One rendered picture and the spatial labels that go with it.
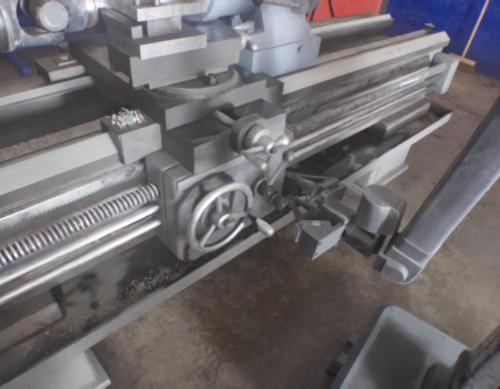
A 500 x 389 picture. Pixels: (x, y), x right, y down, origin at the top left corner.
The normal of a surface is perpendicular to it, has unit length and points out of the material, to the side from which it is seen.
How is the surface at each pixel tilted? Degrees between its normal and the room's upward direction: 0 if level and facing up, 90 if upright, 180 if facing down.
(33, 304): 0
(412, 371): 0
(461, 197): 92
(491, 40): 90
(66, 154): 36
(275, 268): 0
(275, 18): 66
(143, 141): 90
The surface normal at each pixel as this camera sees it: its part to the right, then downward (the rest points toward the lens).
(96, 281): 0.08, -0.76
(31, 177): 0.46, -0.32
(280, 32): 0.63, 0.09
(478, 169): -0.57, 0.51
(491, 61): -0.73, 0.39
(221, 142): 0.67, 0.52
